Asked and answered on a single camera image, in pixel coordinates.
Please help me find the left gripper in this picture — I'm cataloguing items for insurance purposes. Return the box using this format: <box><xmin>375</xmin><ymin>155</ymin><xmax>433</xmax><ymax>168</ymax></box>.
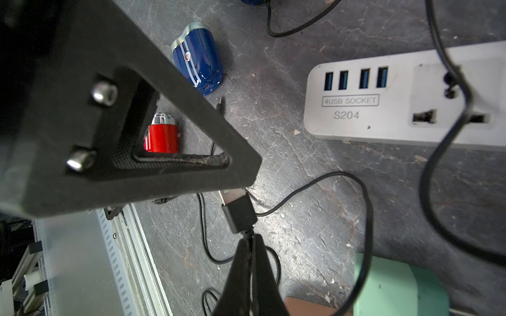
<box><xmin>1</xmin><ymin>1</ymin><xmax>130</xmax><ymax>219</ymax></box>

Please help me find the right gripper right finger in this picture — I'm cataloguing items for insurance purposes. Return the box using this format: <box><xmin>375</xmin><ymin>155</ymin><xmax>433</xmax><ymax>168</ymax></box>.
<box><xmin>251</xmin><ymin>234</ymin><xmax>289</xmax><ymax>316</ymax></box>

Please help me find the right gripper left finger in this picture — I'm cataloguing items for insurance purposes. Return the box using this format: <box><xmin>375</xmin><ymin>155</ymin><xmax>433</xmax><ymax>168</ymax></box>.
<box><xmin>212</xmin><ymin>236</ymin><xmax>253</xmax><ymax>316</ymax></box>

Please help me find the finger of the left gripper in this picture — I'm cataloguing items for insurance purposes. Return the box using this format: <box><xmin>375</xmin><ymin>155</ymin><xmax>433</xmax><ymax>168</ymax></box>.
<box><xmin>79</xmin><ymin>19</ymin><xmax>262</xmax><ymax>201</ymax></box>

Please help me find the orange power strip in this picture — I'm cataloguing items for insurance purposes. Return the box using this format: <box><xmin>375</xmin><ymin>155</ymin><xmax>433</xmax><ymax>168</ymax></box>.
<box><xmin>283</xmin><ymin>297</ymin><xmax>337</xmax><ymax>316</ymax></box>

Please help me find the green adapter beside orange strip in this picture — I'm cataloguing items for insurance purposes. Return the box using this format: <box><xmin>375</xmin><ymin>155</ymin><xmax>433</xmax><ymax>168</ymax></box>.
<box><xmin>353</xmin><ymin>256</ymin><xmax>450</xmax><ymax>315</ymax></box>

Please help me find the white power strip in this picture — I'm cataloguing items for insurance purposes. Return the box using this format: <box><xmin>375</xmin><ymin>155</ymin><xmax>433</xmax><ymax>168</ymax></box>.
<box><xmin>303</xmin><ymin>42</ymin><xmax>505</xmax><ymax>151</ymax></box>

